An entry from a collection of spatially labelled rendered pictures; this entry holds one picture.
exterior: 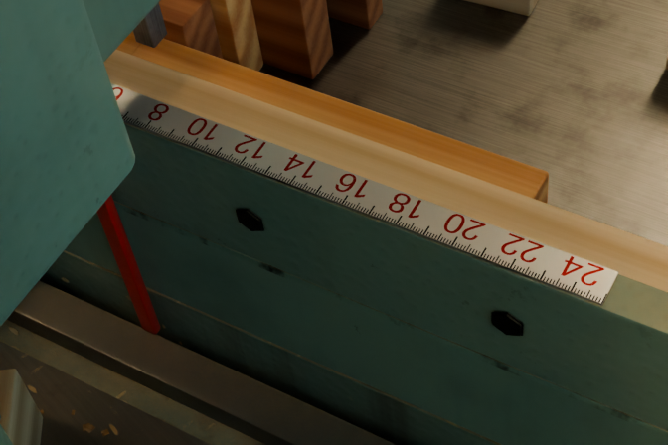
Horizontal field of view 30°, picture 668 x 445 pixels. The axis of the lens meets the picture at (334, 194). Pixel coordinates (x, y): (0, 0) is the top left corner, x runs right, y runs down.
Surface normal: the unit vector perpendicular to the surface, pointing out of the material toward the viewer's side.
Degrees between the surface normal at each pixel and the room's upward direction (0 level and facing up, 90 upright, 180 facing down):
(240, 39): 90
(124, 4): 90
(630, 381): 90
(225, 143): 0
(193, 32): 90
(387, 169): 0
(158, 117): 0
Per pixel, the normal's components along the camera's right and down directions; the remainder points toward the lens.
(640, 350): -0.50, 0.70
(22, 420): 0.99, -0.11
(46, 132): 0.86, 0.33
